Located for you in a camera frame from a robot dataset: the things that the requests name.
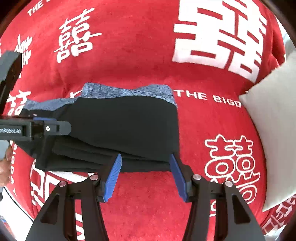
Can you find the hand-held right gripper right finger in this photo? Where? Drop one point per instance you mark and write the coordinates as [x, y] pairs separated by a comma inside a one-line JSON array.
[[177, 173]]

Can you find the red printed blanket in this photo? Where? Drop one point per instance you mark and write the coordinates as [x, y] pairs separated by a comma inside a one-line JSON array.
[[138, 58]]

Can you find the white pillow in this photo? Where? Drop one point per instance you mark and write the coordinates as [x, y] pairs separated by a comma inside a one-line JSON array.
[[275, 129]]

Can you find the person's left hand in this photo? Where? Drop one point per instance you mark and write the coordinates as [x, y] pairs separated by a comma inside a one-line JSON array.
[[5, 171]]

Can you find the black pants with blue trim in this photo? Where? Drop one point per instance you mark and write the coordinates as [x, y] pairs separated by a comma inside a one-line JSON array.
[[127, 125]]

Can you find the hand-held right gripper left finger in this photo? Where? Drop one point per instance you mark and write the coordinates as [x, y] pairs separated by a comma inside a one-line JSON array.
[[113, 173]]

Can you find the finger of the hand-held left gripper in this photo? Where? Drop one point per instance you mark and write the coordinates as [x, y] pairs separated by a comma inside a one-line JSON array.
[[57, 128]]

